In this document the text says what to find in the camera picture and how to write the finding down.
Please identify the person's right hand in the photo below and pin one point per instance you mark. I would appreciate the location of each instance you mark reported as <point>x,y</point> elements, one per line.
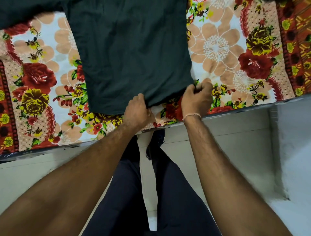
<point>195,101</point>

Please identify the person's left hand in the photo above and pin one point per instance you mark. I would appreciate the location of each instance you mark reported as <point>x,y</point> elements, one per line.
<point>136,111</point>

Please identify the person's left fingers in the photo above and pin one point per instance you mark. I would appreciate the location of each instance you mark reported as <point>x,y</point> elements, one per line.
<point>145,107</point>

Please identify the person's right thumb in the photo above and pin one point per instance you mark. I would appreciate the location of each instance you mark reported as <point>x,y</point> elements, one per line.
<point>192,90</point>

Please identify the dark green shirt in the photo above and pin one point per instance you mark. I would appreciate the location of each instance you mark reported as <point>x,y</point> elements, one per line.
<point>131,53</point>

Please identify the person's left forearm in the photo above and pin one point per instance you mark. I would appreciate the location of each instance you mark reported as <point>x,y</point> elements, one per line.
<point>73,180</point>

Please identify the person's right forearm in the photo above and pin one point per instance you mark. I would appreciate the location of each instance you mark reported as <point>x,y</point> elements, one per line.
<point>230,177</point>

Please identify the person's dark shoe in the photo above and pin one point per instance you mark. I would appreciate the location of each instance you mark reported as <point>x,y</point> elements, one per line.
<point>155,143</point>

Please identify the floral bedsheet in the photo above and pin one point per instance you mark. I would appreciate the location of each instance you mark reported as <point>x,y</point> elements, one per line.
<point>243,56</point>

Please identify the person's dark trousers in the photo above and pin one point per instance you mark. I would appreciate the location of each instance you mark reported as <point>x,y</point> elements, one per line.
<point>155,194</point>

